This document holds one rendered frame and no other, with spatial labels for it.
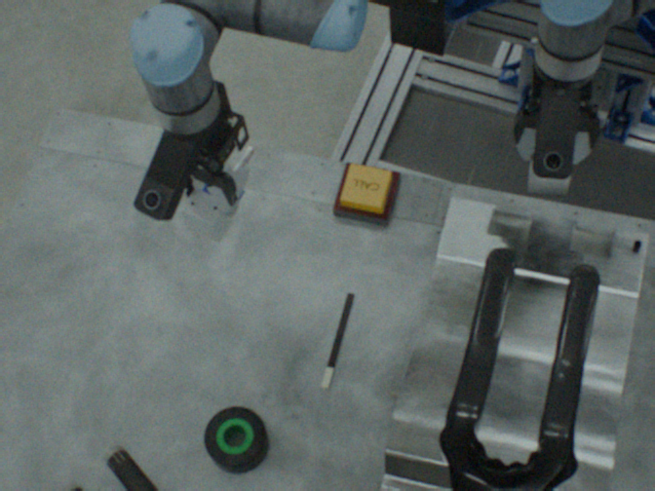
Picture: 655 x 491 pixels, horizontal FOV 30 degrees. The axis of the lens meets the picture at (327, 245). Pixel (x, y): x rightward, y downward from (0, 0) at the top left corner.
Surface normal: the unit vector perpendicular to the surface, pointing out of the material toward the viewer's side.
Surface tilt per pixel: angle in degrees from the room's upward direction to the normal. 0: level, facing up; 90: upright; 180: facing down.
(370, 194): 0
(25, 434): 0
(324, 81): 0
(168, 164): 29
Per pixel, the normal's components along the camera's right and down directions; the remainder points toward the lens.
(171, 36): -0.08, -0.44
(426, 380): 0.05, -0.80
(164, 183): -0.32, 0.00
